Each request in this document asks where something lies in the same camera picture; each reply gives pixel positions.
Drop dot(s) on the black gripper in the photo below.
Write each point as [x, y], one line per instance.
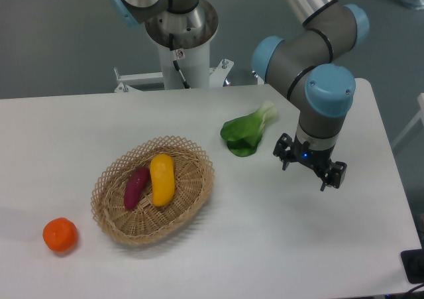
[332, 173]

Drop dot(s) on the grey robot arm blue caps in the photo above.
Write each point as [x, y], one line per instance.
[302, 70]

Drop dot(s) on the yellow mango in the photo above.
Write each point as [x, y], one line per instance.
[163, 179]

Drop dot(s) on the woven wicker basket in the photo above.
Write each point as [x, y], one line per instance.
[147, 223]

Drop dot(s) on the green bok choy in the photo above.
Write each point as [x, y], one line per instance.
[243, 134]

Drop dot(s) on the black box at table edge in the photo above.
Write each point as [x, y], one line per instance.
[413, 265]

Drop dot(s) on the purple sweet potato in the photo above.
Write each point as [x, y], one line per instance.
[135, 185]

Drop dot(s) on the orange tangerine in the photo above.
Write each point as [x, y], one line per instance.
[60, 235]

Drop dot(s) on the white frame at right edge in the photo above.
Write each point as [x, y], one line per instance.
[412, 129]

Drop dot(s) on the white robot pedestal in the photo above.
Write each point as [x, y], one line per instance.
[183, 43]

